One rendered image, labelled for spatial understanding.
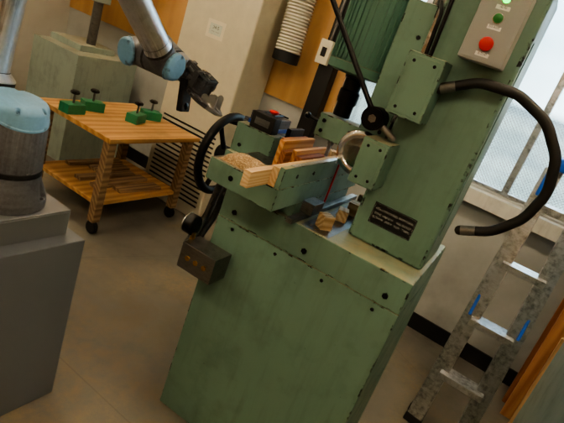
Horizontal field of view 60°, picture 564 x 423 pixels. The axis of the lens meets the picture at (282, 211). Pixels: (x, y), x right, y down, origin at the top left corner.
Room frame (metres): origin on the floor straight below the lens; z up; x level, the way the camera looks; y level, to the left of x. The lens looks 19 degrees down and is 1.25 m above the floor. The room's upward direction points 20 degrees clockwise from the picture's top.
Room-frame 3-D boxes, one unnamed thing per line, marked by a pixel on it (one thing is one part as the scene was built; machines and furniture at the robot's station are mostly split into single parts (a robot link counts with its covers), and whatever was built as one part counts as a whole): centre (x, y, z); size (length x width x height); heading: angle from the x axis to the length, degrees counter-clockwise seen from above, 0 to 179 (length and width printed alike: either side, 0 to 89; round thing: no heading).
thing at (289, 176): (1.41, -0.09, 0.93); 0.60 x 0.02 x 0.06; 157
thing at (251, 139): (1.50, 0.13, 0.91); 0.15 x 0.14 x 0.09; 157
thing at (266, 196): (1.47, 0.05, 0.87); 0.61 x 0.30 x 0.06; 157
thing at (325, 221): (1.27, -0.12, 0.82); 0.03 x 0.03 x 0.04; 32
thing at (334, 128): (1.45, -0.08, 1.03); 0.14 x 0.07 x 0.09; 67
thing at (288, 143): (1.43, 0.03, 0.94); 0.20 x 0.02 x 0.08; 157
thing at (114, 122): (2.59, 0.99, 0.32); 0.66 x 0.57 x 0.64; 155
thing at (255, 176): (1.32, -0.01, 0.92); 0.55 x 0.02 x 0.04; 157
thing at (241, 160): (1.23, 0.13, 0.91); 0.12 x 0.09 x 0.03; 67
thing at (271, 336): (1.42, -0.18, 0.36); 0.58 x 0.45 x 0.71; 67
